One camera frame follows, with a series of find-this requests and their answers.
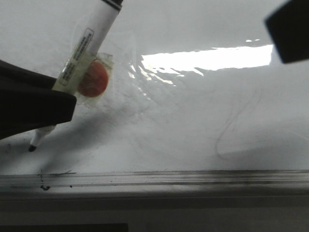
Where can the white whiteboard surface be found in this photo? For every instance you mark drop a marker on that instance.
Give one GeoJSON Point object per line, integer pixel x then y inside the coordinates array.
{"type": "Point", "coordinates": [196, 85]}

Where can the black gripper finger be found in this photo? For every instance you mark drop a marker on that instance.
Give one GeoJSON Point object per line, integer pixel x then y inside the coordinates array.
{"type": "Point", "coordinates": [28, 102]}
{"type": "Point", "coordinates": [288, 27]}

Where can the aluminium whiteboard frame rail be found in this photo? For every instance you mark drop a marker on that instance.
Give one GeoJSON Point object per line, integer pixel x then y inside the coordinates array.
{"type": "Point", "coordinates": [156, 182]}

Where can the red round magnet taped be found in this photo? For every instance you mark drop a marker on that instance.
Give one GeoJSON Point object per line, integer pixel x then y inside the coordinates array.
{"type": "Point", "coordinates": [95, 80]}

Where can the white black whiteboard marker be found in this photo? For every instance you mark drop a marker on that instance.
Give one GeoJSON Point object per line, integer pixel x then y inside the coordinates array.
{"type": "Point", "coordinates": [85, 51]}

